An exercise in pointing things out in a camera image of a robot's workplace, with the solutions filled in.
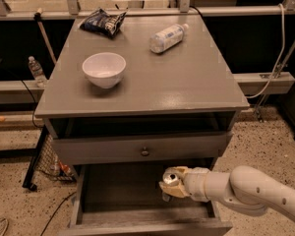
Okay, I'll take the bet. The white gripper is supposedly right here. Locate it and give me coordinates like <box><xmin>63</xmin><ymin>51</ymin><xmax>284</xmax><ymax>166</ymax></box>
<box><xmin>159</xmin><ymin>166</ymin><xmax>209</xmax><ymax>203</ymax></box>

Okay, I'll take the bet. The silver redbull can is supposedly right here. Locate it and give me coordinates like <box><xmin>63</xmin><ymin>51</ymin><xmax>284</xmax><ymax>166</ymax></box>
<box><xmin>162</xmin><ymin>174</ymin><xmax>180</xmax><ymax>202</ymax></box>

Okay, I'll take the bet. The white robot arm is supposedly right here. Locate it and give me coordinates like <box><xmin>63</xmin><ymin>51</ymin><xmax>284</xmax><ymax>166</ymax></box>
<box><xmin>159</xmin><ymin>166</ymin><xmax>295</xmax><ymax>222</ymax></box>

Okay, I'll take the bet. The closed grey upper drawer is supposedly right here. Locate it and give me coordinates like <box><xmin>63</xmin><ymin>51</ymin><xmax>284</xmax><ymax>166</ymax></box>
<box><xmin>52</xmin><ymin>132</ymin><xmax>232</xmax><ymax>165</ymax></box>

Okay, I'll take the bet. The round brass drawer knob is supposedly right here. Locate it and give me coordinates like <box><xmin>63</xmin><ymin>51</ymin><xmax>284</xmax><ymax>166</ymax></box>
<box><xmin>141</xmin><ymin>147</ymin><xmax>149</xmax><ymax>156</ymax></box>

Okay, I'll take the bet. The open grey wooden drawer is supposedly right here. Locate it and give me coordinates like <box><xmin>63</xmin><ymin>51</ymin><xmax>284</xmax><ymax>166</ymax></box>
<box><xmin>59</xmin><ymin>159</ymin><xmax>232</xmax><ymax>236</ymax></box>

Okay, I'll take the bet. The grey wooden drawer cabinet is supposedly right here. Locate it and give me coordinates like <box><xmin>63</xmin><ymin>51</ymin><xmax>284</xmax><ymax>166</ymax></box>
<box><xmin>34</xmin><ymin>14</ymin><xmax>251</xmax><ymax>236</ymax></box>

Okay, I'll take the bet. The white ceramic bowl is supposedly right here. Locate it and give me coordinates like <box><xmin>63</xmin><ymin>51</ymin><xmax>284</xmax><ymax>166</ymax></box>
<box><xmin>82</xmin><ymin>52</ymin><xmax>126</xmax><ymax>89</ymax></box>

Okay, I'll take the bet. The clear plastic bottle lying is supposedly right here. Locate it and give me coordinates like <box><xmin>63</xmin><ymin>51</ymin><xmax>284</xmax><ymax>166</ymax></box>
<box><xmin>149</xmin><ymin>24</ymin><xmax>189</xmax><ymax>54</ymax></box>

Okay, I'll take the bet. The dark blue chip bag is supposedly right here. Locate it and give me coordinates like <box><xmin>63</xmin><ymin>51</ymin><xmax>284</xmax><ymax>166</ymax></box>
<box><xmin>79</xmin><ymin>8</ymin><xmax>126</xmax><ymax>38</ymax></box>

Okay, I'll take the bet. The small standing water bottle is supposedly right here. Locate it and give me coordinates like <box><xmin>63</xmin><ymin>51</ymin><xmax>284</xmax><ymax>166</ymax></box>
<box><xmin>29</xmin><ymin>56</ymin><xmax>47</xmax><ymax>88</ymax></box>

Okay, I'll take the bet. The black floor cable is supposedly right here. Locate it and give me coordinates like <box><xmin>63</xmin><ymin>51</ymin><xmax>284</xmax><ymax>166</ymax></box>
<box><xmin>38</xmin><ymin>190</ymin><xmax>78</xmax><ymax>236</ymax></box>

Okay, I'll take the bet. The wire mesh basket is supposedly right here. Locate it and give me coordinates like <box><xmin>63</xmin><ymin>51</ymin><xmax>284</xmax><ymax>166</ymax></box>
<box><xmin>35</xmin><ymin>135</ymin><xmax>75</xmax><ymax>182</ymax></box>

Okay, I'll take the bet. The black metal frame leg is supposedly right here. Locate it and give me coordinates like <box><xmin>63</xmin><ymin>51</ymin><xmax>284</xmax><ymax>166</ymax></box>
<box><xmin>22</xmin><ymin>127</ymin><xmax>48</xmax><ymax>192</ymax></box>

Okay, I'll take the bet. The wooden broom handle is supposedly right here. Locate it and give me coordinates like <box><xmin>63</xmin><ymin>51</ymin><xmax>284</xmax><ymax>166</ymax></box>
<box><xmin>34</xmin><ymin>8</ymin><xmax>57</xmax><ymax>65</ymax></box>

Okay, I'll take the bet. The white cable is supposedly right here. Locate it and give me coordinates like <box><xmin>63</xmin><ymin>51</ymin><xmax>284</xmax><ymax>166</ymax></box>
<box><xmin>245</xmin><ymin>3</ymin><xmax>286</xmax><ymax>99</ymax></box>

